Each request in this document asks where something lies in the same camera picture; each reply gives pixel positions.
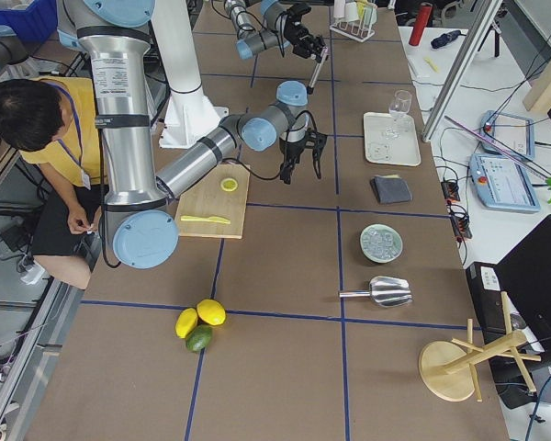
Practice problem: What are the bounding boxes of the yellow lemon upper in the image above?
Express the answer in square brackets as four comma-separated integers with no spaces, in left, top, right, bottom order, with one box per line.
[196,299,227,326]

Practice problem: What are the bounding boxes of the clear wine glass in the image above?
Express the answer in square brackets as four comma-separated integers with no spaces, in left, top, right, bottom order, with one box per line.
[388,90,412,138]

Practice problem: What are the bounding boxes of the yellow plastic knife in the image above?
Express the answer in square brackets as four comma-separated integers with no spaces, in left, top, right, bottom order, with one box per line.
[180,215,231,225]

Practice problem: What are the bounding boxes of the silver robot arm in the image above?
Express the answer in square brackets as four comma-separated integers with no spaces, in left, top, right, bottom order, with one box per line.
[57,1,327,269]
[223,1,328,62]

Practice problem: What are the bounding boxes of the white cup drying rack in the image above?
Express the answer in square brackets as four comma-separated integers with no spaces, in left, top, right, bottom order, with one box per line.
[330,0,377,42]

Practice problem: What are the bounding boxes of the bamboo cutting board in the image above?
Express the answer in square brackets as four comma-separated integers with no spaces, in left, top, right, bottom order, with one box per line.
[175,164,250,239]

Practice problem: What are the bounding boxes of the cream bear tray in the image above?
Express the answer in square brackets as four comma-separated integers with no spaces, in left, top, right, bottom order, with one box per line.
[363,112,422,166]

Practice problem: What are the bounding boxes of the green bowl of ice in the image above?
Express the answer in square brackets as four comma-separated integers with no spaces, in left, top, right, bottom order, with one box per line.
[359,224,403,264]

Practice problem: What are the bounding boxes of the blue teach pendant far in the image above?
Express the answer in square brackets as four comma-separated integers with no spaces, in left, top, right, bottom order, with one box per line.
[479,110,535,160]

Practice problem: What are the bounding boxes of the green lime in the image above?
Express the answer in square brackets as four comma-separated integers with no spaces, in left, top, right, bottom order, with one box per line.
[186,324,213,353]

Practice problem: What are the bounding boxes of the aluminium frame post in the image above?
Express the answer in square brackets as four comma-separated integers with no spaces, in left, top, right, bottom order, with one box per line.
[422,0,502,142]

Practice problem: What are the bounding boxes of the wooden cup tree stand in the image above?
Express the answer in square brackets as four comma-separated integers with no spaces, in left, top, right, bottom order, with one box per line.
[419,291,541,402]

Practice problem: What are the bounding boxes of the blue teach pendant near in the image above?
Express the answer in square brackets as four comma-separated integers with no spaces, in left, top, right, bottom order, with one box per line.
[469,153,541,213]

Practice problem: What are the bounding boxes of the dark blue folded umbrella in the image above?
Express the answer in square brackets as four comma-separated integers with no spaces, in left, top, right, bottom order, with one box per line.
[431,29,467,50]

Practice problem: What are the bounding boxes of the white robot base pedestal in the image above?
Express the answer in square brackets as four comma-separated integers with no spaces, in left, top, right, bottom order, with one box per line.
[152,0,229,149]

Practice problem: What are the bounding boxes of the remaining lemon slices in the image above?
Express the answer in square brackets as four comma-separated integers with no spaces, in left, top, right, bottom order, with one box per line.
[219,177,239,192]

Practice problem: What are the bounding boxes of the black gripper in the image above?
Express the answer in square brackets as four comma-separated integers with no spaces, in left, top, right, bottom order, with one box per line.
[287,3,329,62]
[279,132,307,184]

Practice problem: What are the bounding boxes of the red cylinder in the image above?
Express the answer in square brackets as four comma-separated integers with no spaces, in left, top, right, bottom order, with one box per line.
[409,2,434,47]

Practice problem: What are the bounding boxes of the grey folded cloth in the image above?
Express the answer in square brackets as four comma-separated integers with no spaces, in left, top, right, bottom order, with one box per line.
[369,175,412,204]

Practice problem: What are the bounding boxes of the yellow lemon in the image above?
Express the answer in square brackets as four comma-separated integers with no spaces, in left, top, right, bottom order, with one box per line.
[174,308,198,339]
[196,299,227,326]

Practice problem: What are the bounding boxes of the black monitor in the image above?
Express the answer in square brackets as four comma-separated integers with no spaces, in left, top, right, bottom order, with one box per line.
[465,213,551,410]

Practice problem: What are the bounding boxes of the person in yellow shirt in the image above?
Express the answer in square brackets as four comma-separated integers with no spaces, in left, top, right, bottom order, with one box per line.
[0,76,107,289]

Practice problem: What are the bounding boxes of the blue teach pendant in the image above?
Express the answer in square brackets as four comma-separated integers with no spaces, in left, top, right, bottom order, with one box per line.
[469,153,541,213]
[479,110,535,160]

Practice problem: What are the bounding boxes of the steel muddler black tip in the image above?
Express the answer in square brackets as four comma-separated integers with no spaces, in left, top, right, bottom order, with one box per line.
[306,60,327,95]

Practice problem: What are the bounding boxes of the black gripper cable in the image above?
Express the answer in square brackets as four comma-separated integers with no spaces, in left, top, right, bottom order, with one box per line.
[222,109,320,181]

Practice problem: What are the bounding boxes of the steel ice scoop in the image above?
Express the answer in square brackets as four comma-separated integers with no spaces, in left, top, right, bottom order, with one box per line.
[339,276,413,308]

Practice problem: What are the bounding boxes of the yellow lemon left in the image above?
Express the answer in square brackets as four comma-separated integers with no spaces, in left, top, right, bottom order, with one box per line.
[174,308,198,339]

